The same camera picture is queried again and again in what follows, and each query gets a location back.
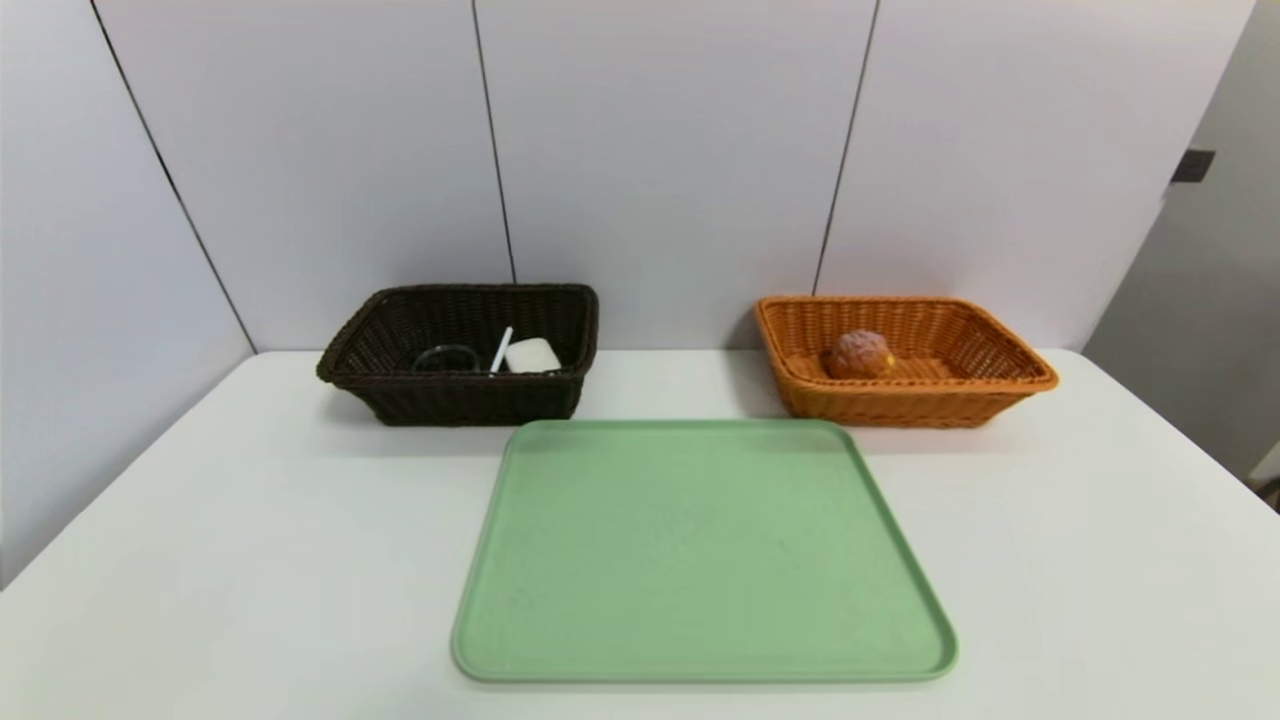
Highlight green plastic tray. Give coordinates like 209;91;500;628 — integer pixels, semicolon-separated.
450;418;961;686

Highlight glass cup with black handle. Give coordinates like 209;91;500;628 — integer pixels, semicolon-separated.
412;344;484;376

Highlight white soap bar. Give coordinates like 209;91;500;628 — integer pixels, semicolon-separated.
503;337;562;375

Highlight brown bread bun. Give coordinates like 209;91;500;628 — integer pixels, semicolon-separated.
822;330;898;381

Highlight orange wicker basket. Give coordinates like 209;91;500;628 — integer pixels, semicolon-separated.
754;295;1061;429

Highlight dark brown wicker basket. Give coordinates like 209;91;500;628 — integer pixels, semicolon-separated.
316;283;600;427

